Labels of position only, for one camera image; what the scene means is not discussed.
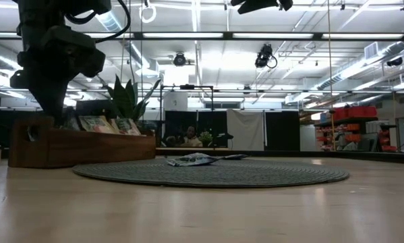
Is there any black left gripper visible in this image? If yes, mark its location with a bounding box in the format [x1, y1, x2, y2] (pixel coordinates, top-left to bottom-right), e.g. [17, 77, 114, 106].
[9, 26, 107, 126]

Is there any wooden tea box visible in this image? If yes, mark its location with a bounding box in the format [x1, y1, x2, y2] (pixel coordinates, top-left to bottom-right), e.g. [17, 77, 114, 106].
[8, 116, 156, 169]

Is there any pale green tea packet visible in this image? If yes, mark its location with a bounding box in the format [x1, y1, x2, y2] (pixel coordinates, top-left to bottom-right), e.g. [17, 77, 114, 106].
[78, 115, 118, 134]

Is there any white grey tea packet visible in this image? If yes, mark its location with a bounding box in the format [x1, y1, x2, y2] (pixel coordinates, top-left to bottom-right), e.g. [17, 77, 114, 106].
[166, 152, 219, 167]

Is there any flat dark tea packet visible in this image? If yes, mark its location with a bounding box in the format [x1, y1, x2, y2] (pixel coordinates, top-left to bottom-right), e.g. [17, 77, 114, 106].
[218, 154, 249, 161]

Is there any black computer monitor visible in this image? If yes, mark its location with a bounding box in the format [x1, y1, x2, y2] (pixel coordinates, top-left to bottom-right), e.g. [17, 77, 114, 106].
[75, 99, 117, 118]

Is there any overhead light bar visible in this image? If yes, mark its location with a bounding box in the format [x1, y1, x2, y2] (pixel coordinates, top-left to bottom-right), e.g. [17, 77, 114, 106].
[0, 31, 404, 43]

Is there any green snake plant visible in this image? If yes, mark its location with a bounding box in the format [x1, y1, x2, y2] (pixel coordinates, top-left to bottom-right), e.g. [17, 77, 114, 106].
[98, 74, 162, 123]

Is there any white air vent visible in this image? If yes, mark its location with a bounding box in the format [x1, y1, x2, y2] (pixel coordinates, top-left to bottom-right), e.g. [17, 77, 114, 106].
[364, 42, 380, 60]

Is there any black partition panel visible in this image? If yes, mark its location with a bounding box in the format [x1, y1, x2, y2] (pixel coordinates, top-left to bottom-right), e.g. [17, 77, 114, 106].
[164, 110, 228, 149]
[264, 110, 301, 152]

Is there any white sign box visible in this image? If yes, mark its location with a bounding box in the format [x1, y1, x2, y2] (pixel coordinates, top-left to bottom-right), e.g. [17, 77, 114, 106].
[163, 91, 188, 111]

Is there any white hanging sheet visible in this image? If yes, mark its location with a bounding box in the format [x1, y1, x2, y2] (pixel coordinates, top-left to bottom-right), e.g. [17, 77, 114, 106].
[227, 109, 265, 152]

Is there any shelf with red bins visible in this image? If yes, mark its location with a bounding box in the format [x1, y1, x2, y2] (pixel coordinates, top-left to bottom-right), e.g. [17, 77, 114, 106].
[314, 106, 399, 153]

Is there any black desk lamp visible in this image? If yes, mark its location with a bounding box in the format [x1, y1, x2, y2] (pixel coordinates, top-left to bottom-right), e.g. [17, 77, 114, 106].
[212, 132, 235, 149]

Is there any small green potted plant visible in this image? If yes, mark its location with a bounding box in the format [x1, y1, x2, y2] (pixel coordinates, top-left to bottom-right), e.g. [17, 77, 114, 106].
[199, 130, 214, 148]

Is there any person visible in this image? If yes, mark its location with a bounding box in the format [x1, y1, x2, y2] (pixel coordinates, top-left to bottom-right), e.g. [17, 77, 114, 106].
[179, 126, 204, 148]

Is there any round grey woven placemat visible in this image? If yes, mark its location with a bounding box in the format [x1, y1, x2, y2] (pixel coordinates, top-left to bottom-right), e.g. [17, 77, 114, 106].
[72, 157, 350, 188]

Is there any black overhead camera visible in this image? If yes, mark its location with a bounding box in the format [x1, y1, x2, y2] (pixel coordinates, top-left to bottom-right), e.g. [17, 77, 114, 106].
[173, 52, 187, 68]
[254, 43, 278, 70]
[386, 56, 404, 68]

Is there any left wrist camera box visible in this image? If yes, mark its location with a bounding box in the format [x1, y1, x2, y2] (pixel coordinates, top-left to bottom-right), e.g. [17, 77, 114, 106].
[63, 0, 113, 17]

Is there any black metal stand frame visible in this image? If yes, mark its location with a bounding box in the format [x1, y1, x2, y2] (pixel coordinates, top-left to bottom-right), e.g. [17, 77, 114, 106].
[159, 84, 215, 149]

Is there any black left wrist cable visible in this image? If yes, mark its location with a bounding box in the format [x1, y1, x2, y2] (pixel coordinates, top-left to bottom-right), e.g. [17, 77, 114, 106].
[65, 0, 132, 44]

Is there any white cable loop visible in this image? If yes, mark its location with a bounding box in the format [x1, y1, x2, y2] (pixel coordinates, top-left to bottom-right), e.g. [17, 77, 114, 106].
[139, 0, 157, 24]

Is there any yellow hanging cable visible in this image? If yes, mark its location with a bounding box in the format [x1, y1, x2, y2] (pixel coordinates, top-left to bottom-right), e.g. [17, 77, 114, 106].
[326, 0, 336, 152]

